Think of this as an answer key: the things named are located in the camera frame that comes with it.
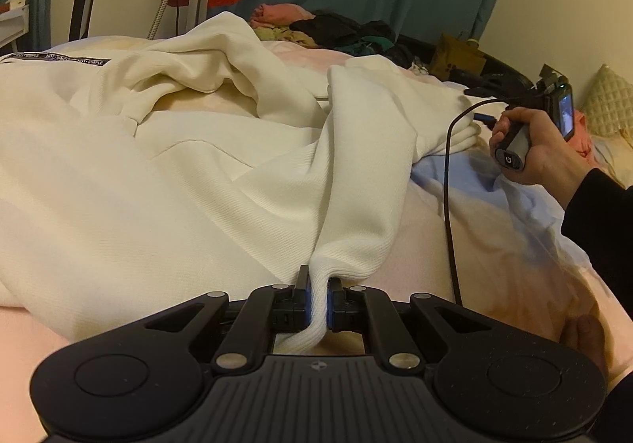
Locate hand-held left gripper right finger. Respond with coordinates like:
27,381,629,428
326,277,496,373

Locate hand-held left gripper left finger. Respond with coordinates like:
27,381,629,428
144,265,314,373

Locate white hoodie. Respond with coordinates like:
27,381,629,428
0,11,483,356

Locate person's right forearm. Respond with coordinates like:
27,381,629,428
560,168,633,330

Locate pile of dark clothes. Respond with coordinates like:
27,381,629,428
289,11,438,70

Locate person's right hand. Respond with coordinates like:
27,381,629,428
489,105,595,187

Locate person's left hand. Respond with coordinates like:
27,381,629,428
565,314,609,380

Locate red pink cloth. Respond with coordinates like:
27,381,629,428
568,110,594,162

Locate quilted cream cushion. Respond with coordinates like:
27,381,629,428
582,64,633,150

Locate brown cardboard box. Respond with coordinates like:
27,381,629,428
429,33,488,78

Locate yellow green cloth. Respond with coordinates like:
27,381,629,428
254,25,322,49

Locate salmon pink garment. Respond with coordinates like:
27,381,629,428
248,2,316,29

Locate white shelf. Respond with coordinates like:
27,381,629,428
0,0,30,53

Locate black cable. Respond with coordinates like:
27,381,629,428
443,99,517,308

